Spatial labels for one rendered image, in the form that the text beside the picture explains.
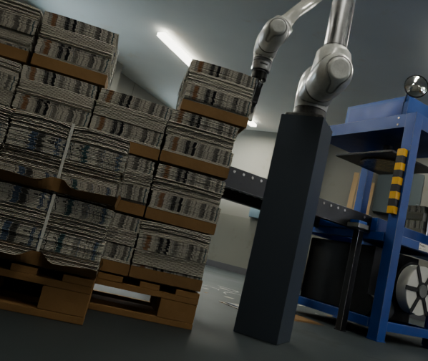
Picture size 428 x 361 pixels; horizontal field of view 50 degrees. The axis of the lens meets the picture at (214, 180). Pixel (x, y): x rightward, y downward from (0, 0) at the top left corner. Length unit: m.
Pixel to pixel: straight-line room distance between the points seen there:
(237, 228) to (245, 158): 1.46
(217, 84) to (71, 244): 0.89
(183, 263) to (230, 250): 7.50
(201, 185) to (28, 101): 0.73
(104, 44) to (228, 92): 0.53
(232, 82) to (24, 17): 0.85
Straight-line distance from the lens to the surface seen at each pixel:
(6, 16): 2.00
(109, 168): 1.51
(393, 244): 3.24
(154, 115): 1.85
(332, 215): 3.10
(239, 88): 1.95
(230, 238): 9.34
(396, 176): 3.30
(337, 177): 8.95
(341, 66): 2.00
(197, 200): 1.83
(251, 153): 9.57
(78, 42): 1.94
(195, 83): 1.92
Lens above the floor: 0.32
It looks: 8 degrees up
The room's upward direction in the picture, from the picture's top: 14 degrees clockwise
